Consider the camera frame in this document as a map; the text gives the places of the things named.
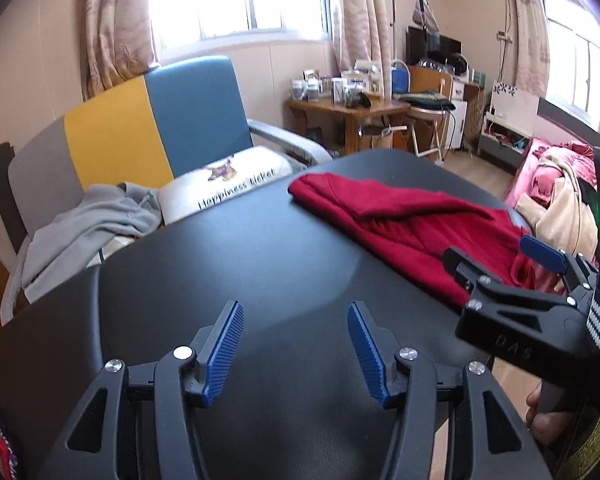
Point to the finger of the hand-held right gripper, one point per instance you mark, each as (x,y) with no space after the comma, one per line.
(542,252)
(467,267)

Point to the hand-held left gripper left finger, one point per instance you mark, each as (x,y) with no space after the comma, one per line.
(225,355)

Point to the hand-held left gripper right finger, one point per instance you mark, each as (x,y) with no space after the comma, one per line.
(367,355)

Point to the red sweater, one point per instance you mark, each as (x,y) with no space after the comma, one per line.
(405,220)

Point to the pile of clothes on bed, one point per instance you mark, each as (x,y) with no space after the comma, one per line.
(565,210)

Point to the person's right hand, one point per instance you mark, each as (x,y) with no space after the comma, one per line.
(547,427)

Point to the pink blanket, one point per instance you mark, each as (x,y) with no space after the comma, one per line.
(535,175)

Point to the dark bed headboard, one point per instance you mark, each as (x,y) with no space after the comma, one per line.
(575,120)

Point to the white shelf unit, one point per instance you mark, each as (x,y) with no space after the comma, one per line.
(512,110)

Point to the white folding stool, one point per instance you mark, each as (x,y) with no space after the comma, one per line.
(427,125)

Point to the white small cabinet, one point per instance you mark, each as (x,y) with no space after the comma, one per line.
(462,110)

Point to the dark green cloth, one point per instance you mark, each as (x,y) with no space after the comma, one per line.
(425,100)

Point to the wooden board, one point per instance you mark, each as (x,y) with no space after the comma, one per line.
(427,80)

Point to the grey garment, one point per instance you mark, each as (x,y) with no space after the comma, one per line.
(80,225)

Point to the narrow bright window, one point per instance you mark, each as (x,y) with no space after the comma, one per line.
(575,60)

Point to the wooden table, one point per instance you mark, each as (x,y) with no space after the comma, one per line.
(350,111)

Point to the white printed cushion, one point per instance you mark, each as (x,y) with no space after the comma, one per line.
(272,160)

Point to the blue container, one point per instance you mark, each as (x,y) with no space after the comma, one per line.
(399,77)

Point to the white carton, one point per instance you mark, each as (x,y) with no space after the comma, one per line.
(340,91)

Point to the pink patterned curtain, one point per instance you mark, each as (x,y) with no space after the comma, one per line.
(365,20)
(527,35)
(115,25)

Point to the black monitor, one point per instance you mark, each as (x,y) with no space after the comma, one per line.
(430,45)

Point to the glass jar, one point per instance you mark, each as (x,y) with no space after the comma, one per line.
(299,91)

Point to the grey yellow blue armchair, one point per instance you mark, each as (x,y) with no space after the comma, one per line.
(110,125)

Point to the hanging bag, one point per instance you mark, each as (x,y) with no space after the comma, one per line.
(426,10)

